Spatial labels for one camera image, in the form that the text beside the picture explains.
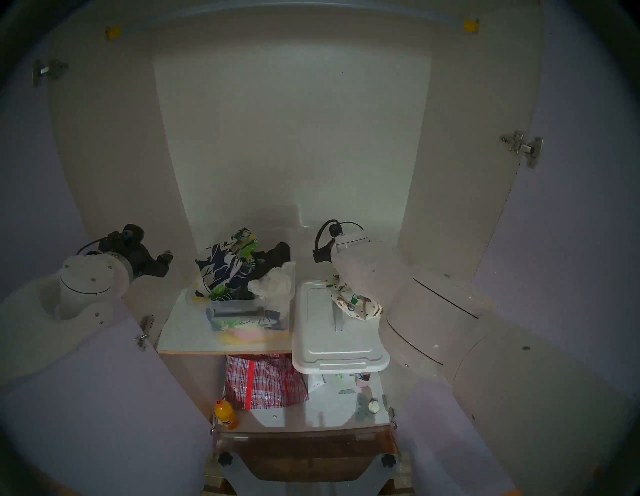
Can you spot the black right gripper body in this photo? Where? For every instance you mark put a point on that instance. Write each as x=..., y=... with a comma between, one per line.
x=324, y=252

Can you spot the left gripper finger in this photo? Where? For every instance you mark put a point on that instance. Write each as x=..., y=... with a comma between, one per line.
x=165, y=258

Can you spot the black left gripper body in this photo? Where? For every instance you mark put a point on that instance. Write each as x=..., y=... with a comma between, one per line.
x=140, y=257

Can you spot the cream cartoon print garment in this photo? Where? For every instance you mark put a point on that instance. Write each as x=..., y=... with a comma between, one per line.
x=355, y=305

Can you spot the white bin lid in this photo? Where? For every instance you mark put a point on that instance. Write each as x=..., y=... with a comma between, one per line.
x=330, y=345

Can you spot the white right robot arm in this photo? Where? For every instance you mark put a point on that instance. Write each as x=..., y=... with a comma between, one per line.
x=450, y=325

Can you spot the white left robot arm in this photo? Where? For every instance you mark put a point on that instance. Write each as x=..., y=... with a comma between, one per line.
x=50, y=320

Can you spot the clear plastic storage bin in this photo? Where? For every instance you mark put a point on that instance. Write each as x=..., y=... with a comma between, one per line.
x=240, y=312

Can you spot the black garment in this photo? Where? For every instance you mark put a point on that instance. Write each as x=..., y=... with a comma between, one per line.
x=275, y=255

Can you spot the navy leaf print garment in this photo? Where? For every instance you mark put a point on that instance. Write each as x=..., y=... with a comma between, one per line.
x=222, y=265

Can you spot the white garment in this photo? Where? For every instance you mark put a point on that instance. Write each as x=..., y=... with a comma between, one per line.
x=275, y=287

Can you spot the steel cabinet hinge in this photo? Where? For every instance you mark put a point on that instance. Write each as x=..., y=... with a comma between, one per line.
x=145, y=331
x=522, y=147
x=47, y=71

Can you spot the small white paper box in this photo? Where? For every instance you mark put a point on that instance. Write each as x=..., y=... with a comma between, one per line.
x=316, y=382

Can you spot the small pink cup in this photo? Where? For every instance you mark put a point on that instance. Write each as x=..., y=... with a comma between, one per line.
x=363, y=380

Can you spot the red plaid woven bag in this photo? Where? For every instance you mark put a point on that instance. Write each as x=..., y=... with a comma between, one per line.
x=265, y=382

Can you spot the small teal grey object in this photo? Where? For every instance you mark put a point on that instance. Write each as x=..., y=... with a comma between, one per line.
x=361, y=405

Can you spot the small round white object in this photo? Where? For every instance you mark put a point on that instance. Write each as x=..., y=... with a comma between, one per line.
x=373, y=406

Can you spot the orange juice bottle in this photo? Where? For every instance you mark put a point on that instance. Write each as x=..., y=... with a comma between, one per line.
x=226, y=415

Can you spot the lavender wardrobe door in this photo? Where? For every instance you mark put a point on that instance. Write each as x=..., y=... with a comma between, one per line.
x=575, y=225
x=100, y=425

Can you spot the small steel drawer hinge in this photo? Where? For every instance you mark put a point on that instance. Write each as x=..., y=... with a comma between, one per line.
x=213, y=425
x=390, y=415

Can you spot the black star knob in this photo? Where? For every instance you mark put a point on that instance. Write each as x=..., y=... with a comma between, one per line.
x=389, y=461
x=225, y=459

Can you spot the pale wardrobe hanging rod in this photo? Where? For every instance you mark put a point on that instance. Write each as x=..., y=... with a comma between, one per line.
x=440, y=17

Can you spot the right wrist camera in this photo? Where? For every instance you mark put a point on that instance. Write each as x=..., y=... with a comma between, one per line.
x=337, y=230

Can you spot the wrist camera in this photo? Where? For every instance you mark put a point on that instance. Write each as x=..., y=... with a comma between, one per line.
x=337, y=230
x=132, y=232

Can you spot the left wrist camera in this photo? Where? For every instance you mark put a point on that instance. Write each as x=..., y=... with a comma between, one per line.
x=132, y=232

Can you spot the yellow rod bracket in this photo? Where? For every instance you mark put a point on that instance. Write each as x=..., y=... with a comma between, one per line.
x=470, y=26
x=113, y=33

